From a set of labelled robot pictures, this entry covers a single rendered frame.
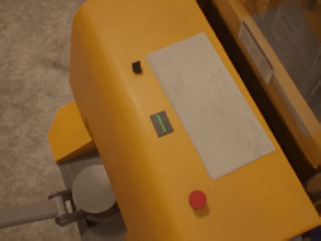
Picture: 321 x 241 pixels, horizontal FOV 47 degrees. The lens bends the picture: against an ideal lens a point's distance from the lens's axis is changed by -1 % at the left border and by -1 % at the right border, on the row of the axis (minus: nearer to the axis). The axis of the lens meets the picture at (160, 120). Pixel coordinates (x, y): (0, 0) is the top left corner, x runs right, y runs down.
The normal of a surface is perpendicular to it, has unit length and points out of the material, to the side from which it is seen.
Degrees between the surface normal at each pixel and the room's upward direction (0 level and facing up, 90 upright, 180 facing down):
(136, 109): 14
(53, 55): 0
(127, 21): 0
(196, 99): 0
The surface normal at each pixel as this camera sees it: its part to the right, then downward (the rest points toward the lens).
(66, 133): -0.37, -0.24
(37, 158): -0.03, -0.40
